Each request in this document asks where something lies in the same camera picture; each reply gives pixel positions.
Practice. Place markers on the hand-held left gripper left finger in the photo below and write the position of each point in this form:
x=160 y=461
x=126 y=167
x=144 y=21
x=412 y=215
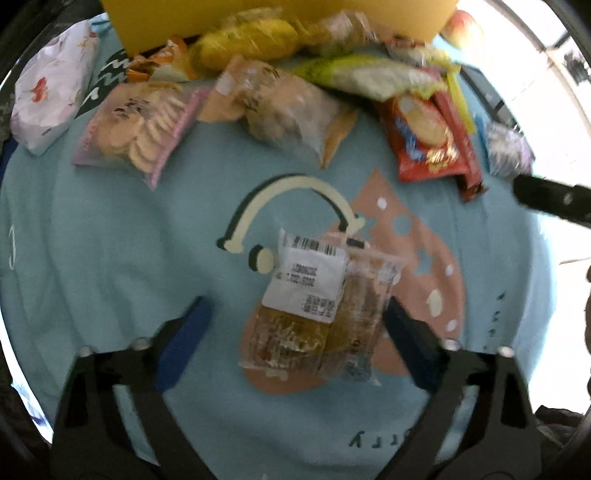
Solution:
x=182 y=346

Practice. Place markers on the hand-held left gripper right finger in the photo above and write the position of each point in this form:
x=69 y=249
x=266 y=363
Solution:
x=415 y=346

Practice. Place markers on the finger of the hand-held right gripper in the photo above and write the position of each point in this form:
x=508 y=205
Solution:
x=549 y=196

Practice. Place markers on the clear noodle snack packet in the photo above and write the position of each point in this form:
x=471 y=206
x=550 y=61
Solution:
x=314 y=314

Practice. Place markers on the yellow bread packet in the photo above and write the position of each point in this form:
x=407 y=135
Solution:
x=249 y=44

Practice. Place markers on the yellow cardboard box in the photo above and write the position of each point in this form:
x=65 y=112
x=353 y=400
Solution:
x=277 y=18

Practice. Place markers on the purple white snack packet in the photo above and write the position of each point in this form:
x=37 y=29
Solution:
x=508 y=147

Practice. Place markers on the dark red snack bar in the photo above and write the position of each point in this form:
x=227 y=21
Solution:
x=468 y=157

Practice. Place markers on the light blue printed tablecloth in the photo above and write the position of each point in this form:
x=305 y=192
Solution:
x=138 y=230

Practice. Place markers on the black smartphone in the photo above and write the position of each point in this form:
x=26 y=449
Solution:
x=485 y=90

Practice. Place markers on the thin yellow snack bar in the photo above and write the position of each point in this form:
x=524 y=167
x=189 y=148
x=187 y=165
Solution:
x=461 y=101

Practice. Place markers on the red apple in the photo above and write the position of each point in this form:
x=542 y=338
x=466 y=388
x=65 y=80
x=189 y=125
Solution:
x=464 y=30

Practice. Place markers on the pink round cracker packet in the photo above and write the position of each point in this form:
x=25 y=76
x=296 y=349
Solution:
x=138 y=129

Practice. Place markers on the brown clear snack packet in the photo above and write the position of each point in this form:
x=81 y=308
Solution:
x=344 y=30

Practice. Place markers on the orange snack packet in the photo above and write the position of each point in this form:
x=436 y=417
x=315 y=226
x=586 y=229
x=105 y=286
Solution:
x=161 y=60

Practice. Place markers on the floral tissue pack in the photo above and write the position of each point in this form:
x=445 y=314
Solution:
x=51 y=87

